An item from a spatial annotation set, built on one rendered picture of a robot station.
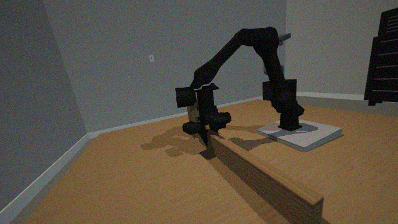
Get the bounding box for brown wooden post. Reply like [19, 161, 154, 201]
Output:
[187, 98, 200, 138]

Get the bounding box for long wooden board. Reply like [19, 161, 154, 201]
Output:
[198, 127, 324, 224]

